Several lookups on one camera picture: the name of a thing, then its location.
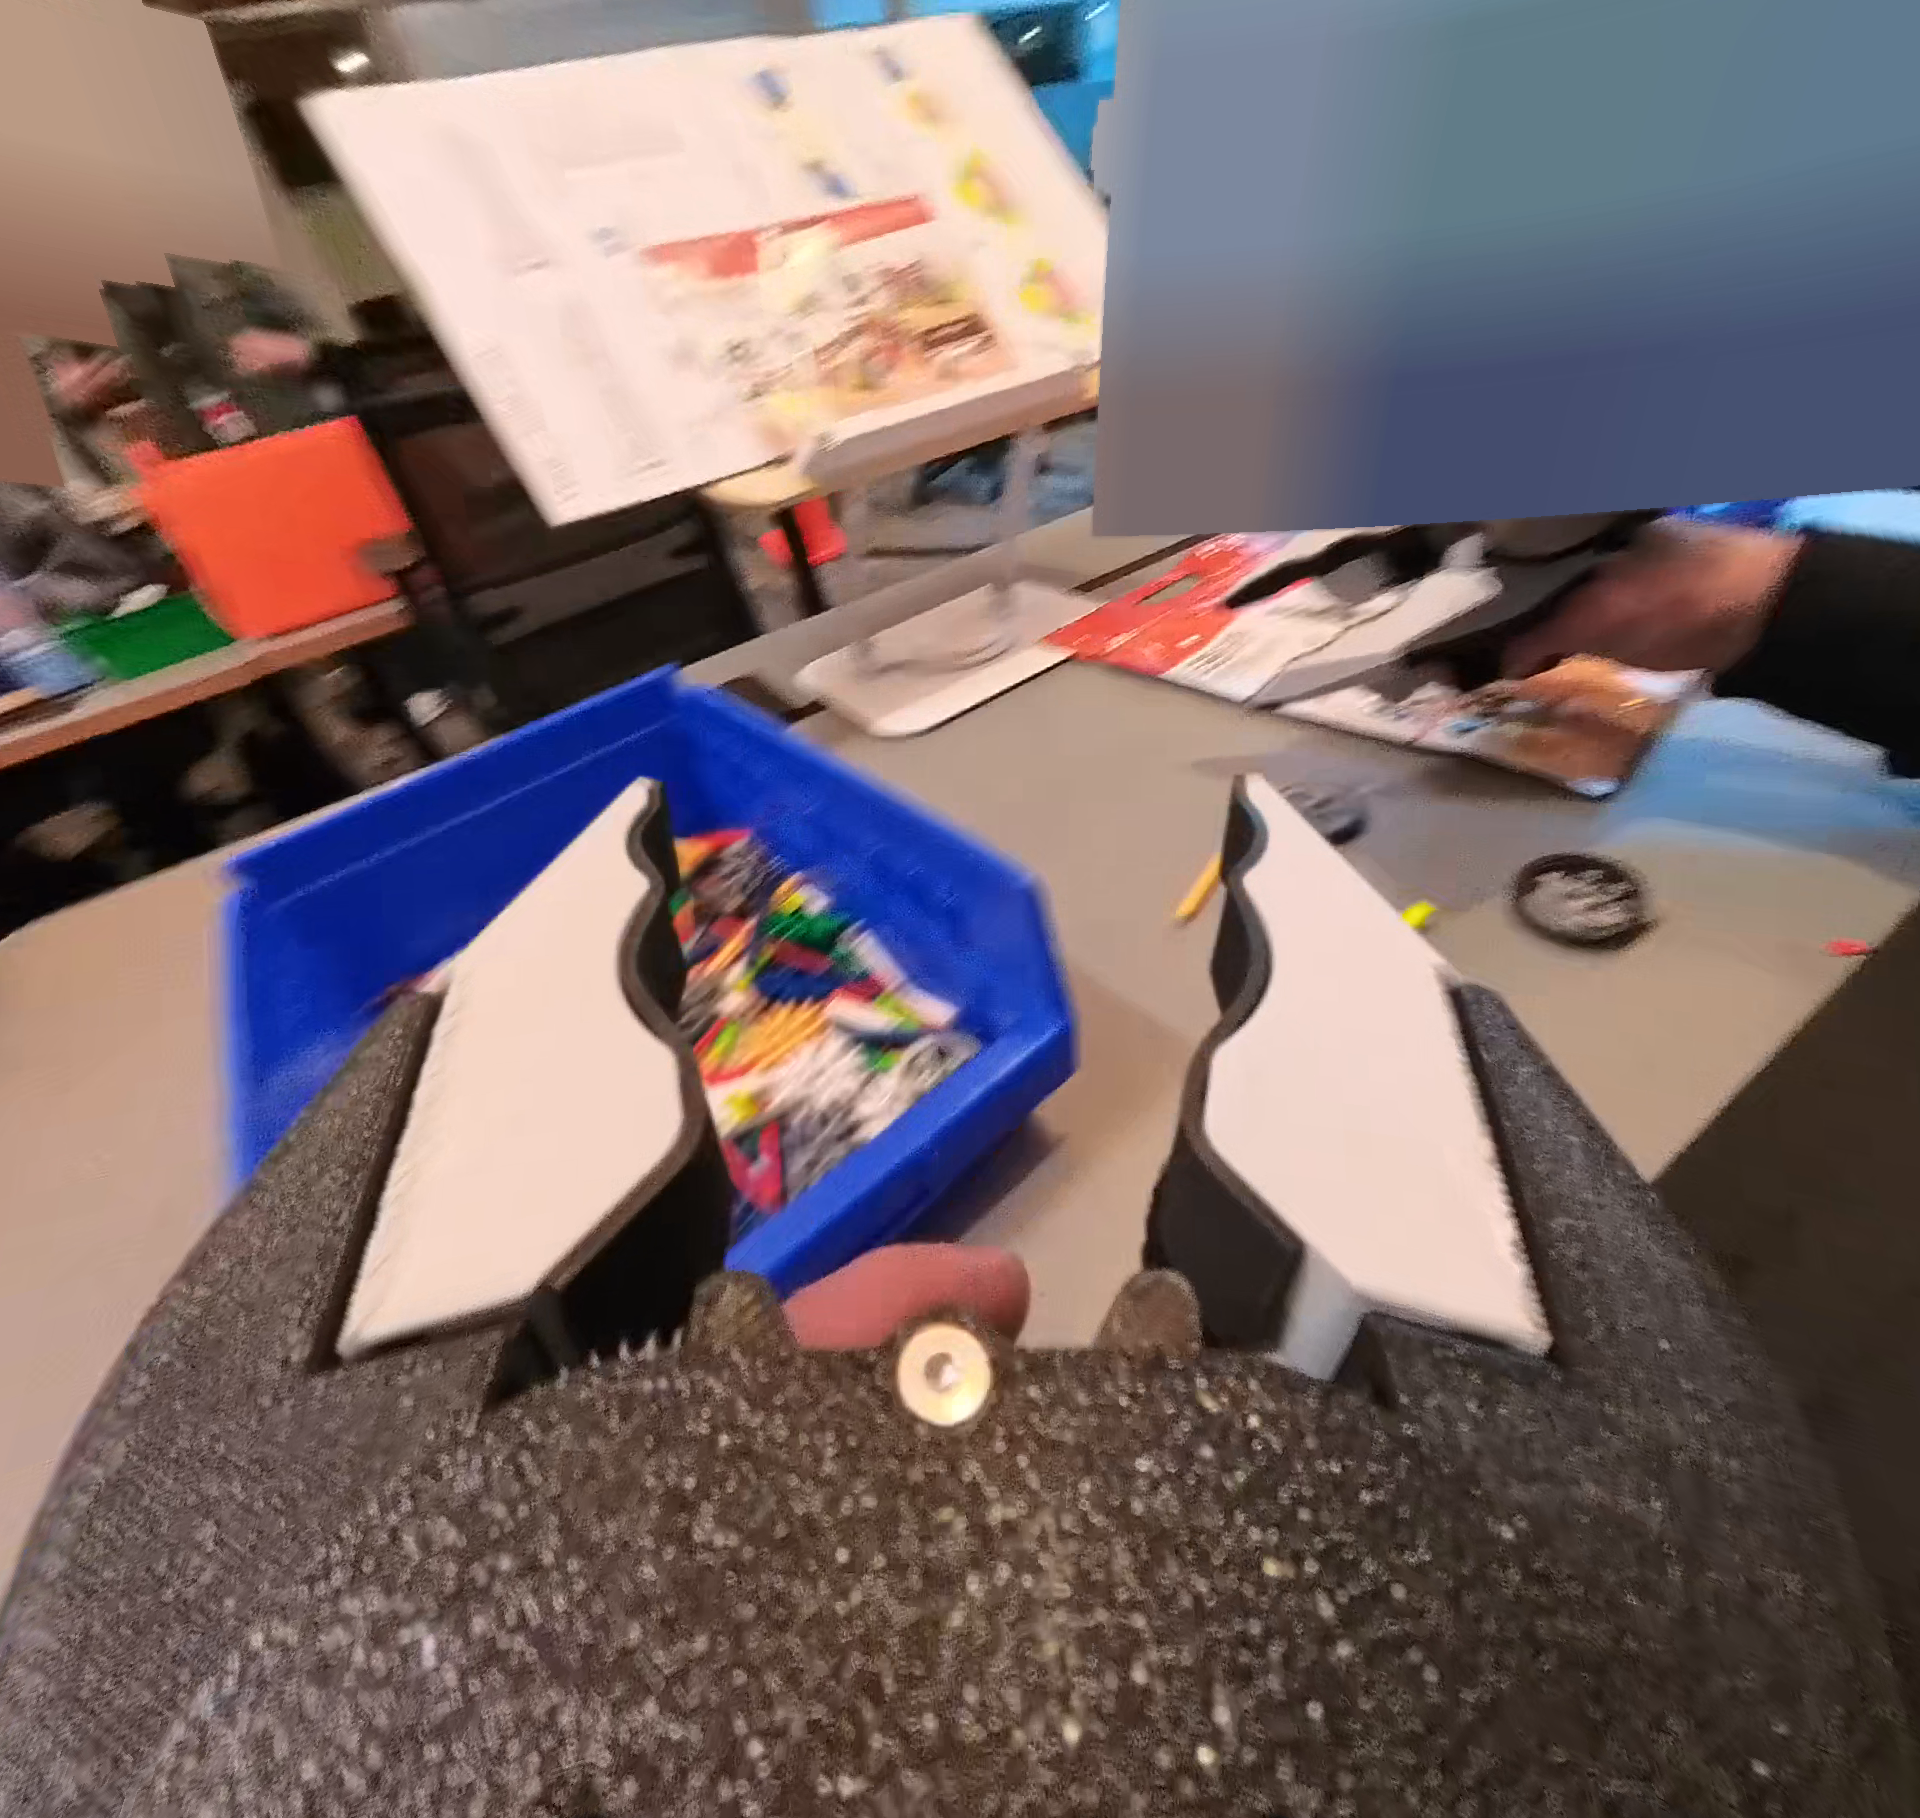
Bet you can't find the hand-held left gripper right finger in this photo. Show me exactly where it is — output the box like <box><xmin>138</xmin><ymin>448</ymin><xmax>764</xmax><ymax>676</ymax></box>
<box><xmin>1142</xmin><ymin>770</ymin><xmax>1557</xmax><ymax>1388</ymax></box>

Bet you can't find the wood-edged grey table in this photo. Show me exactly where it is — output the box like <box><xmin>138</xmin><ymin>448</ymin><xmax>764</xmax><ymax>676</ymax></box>
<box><xmin>0</xmin><ymin>594</ymin><xmax>419</xmax><ymax>774</ymax></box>

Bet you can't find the green plastic bin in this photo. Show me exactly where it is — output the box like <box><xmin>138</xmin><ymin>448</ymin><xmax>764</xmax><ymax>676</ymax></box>
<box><xmin>60</xmin><ymin>591</ymin><xmax>238</xmax><ymax>684</ymax></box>

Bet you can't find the black perforated pad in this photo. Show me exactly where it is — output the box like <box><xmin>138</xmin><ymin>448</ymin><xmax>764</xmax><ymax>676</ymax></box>
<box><xmin>1652</xmin><ymin>900</ymin><xmax>1920</xmax><ymax>1744</ymax></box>

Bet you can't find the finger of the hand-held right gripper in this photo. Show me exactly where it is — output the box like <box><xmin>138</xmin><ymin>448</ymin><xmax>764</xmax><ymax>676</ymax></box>
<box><xmin>1243</xmin><ymin>562</ymin><xmax>1505</xmax><ymax>704</ymax></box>

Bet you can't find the blue plastic bin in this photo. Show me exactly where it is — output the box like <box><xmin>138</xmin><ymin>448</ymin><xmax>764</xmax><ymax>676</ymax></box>
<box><xmin>222</xmin><ymin>667</ymin><xmax>1076</xmax><ymax>1295</ymax></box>

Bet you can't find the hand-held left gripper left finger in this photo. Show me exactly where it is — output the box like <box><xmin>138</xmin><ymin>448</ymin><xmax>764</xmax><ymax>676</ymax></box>
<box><xmin>336</xmin><ymin>776</ymin><xmax>732</xmax><ymax>1402</ymax></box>

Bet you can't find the K'nex building set booklet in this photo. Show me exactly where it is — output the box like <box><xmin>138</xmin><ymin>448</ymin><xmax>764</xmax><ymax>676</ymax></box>
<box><xmin>1045</xmin><ymin>529</ymin><xmax>1711</xmax><ymax>798</ymax></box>

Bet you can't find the person's left hand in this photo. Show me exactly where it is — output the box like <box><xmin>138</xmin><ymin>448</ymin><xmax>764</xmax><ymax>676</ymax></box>
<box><xmin>784</xmin><ymin>1240</ymin><xmax>1032</xmax><ymax>1356</ymax></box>

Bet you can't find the orange plastic box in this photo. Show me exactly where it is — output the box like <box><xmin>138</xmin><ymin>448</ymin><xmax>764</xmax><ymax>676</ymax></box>
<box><xmin>138</xmin><ymin>416</ymin><xmax>419</xmax><ymax>642</ymax></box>

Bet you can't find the printed instruction booklet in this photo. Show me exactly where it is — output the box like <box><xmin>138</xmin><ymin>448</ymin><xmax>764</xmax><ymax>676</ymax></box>
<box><xmin>297</xmin><ymin>13</ymin><xmax>1112</xmax><ymax>524</ymax></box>

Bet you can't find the person's right hand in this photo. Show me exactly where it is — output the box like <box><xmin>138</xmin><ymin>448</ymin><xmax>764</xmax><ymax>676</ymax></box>
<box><xmin>1505</xmin><ymin>520</ymin><xmax>1807</xmax><ymax>684</ymax></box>

